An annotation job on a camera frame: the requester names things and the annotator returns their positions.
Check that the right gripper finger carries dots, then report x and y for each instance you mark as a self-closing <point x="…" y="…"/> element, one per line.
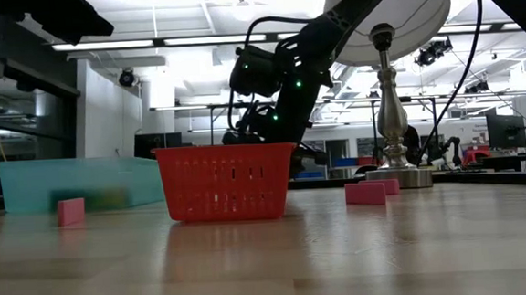
<point x="287" y="130"/>

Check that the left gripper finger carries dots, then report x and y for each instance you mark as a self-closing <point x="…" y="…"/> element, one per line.
<point x="63" y="18"/>

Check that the pink rubber eraser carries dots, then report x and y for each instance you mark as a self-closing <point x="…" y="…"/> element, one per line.
<point x="364" y="195"/>
<point x="391" y="186"/>
<point x="71" y="212"/>

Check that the green yellow crayon box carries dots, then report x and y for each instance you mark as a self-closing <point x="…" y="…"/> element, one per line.
<point x="106" y="199"/>

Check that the black background robot arm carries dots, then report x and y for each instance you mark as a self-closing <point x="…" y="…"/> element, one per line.
<point x="456" y="151"/>

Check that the fluorescent ceiling light strip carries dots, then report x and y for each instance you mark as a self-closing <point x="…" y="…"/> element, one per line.
<point x="101" y="46"/>
<point x="466" y="28"/>

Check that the blue storage bin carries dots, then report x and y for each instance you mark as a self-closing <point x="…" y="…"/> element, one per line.
<point x="348" y="162"/>

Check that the red plastic basket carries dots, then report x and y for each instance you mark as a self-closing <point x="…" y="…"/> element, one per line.
<point x="224" y="186"/>

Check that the black ceiling spotlight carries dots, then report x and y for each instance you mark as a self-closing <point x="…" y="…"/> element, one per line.
<point x="127" y="78"/>
<point x="476" y="87"/>

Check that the silver table lamp white shade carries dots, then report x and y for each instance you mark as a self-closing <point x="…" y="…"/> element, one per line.
<point x="392" y="112"/>

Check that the person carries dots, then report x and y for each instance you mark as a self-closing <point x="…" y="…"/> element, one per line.
<point x="413" y="143"/>

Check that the green translucent plastic tray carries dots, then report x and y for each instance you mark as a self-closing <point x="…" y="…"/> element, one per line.
<point x="27" y="185"/>

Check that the red background equipment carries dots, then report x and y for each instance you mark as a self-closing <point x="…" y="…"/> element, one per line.
<point x="476" y="153"/>

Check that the black computer monitor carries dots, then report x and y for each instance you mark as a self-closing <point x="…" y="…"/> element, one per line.
<point x="506" y="130"/>

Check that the black desk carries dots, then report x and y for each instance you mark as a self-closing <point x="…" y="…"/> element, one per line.
<point x="511" y="162"/>

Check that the black background table frame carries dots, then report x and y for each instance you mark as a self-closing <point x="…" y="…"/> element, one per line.
<point x="187" y="107"/>

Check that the black ceiling camera rig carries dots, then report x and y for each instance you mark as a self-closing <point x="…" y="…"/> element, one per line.
<point x="431" y="52"/>

